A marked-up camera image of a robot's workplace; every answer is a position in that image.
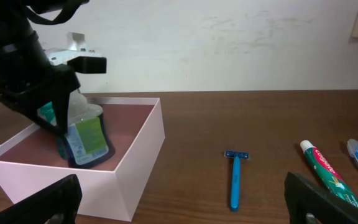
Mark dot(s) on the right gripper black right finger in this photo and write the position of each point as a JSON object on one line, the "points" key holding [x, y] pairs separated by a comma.
{"points": [[302, 196]]}

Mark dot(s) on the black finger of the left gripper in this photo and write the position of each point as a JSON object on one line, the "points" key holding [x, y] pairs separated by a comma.
{"points": [[60, 101], [56, 130]]}

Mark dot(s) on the dark blue pump bottle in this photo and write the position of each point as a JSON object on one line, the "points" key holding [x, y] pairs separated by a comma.
{"points": [[86, 142]]}

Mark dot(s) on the teal mouthwash bottle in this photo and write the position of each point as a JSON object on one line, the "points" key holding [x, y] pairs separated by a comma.
{"points": [[47, 113]]}

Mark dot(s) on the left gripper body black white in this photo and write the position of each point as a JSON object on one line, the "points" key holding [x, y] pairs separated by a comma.
{"points": [[27, 76]]}

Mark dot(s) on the white open cardboard box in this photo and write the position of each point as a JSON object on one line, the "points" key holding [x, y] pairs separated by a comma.
{"points": [[30, 162]]}

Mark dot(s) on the green red toothpaste tube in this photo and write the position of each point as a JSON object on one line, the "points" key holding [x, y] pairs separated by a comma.
{"points": [[331, 179]]}

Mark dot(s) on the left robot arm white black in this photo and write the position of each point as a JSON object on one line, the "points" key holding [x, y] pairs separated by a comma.
{"points": [[16, 16]]}

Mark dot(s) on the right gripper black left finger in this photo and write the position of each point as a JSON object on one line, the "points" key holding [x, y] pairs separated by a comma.
{"points": [[57, 203]]}

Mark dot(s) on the blue disposable razor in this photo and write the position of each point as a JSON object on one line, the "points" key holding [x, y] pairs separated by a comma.
{"points": [[236, 177]]}

